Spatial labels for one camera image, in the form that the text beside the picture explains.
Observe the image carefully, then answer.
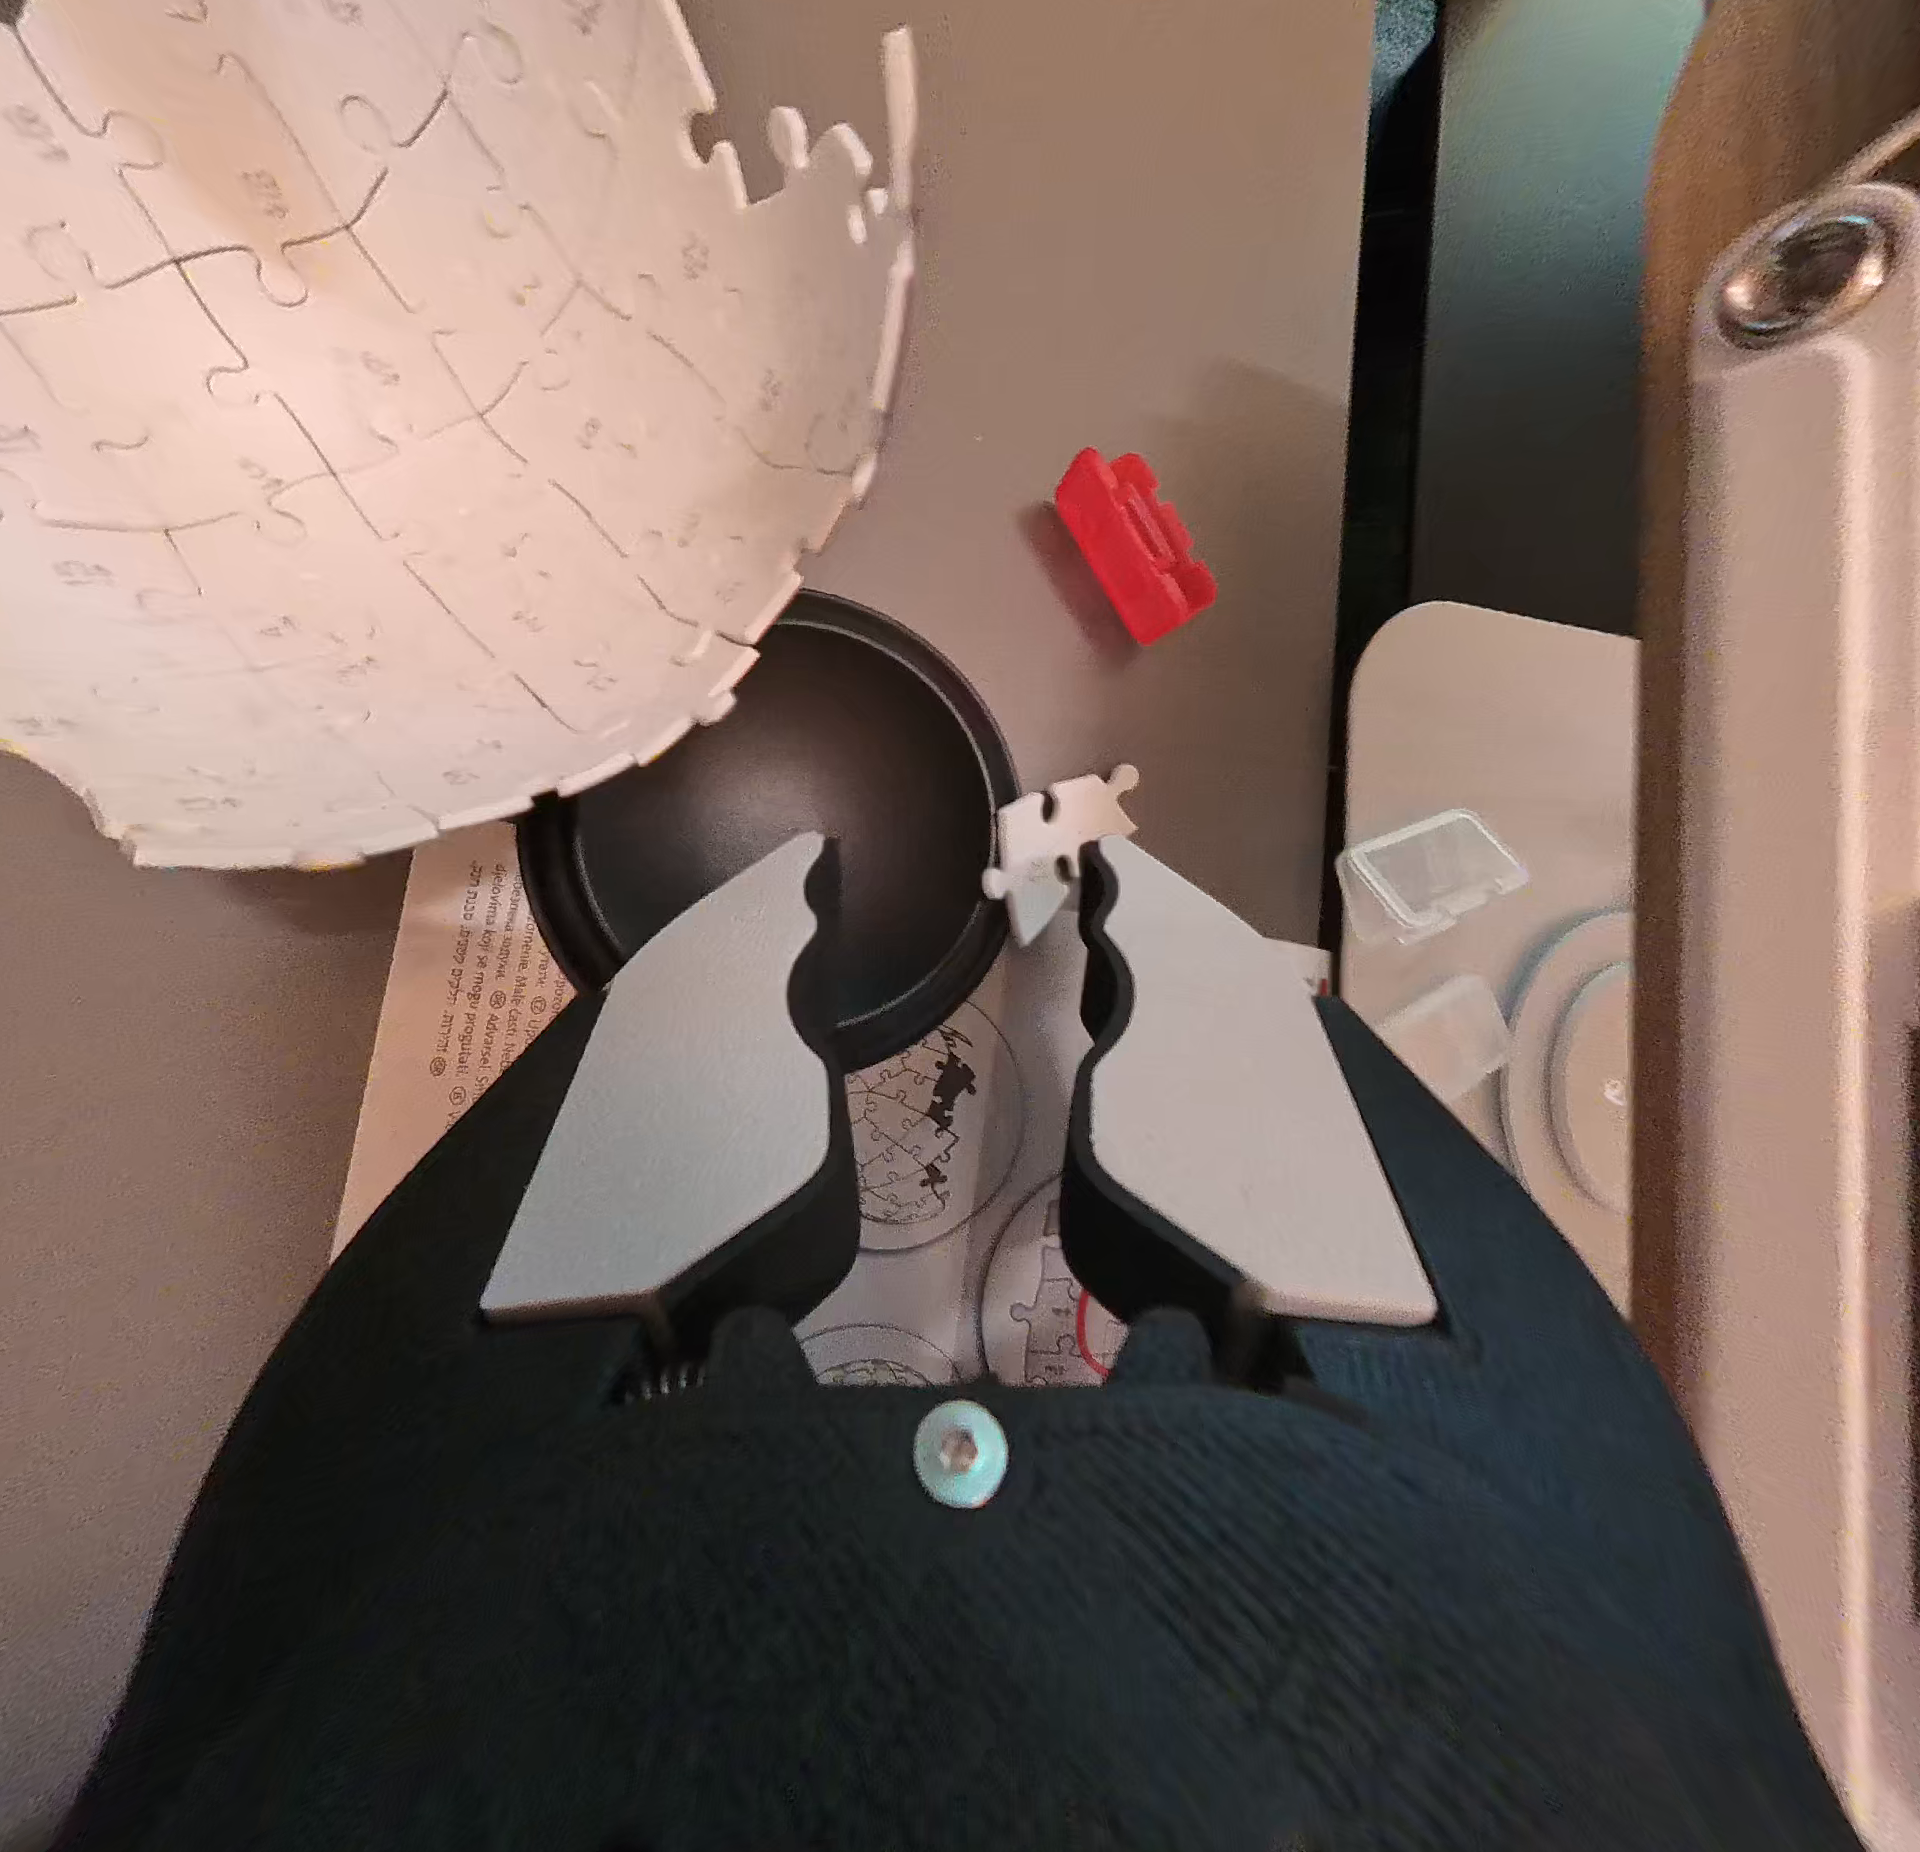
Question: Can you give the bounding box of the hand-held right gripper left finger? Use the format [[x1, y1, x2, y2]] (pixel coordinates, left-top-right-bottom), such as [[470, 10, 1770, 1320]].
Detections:
[[476, 831, 865, 1336]]

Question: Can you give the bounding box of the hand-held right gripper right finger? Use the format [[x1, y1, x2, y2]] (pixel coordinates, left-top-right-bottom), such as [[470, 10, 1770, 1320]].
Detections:
[[1057, 837, 1443, 1336]]

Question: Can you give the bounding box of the puzzle piece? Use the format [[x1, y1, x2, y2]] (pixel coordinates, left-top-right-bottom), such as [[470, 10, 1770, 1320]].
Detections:
[[983, 763, 1142, 945]]

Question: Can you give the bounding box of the black round ball stand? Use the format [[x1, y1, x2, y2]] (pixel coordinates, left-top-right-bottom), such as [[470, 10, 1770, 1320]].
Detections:
[[514, 585, 1070, 1052]]

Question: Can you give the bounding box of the partly built white puzzle ball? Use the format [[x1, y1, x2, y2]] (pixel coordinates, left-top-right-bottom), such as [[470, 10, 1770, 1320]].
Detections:
[[0, 0, 921, 872]]

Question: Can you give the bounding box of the folded puzzle instruction leaflet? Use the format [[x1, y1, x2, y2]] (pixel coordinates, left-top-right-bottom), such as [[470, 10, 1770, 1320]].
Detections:
[[331, 824, 1339, 1395]]

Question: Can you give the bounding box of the red plastic clip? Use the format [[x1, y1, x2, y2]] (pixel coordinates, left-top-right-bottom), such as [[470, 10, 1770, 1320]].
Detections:
[[1052, 445, 1220, 645]]

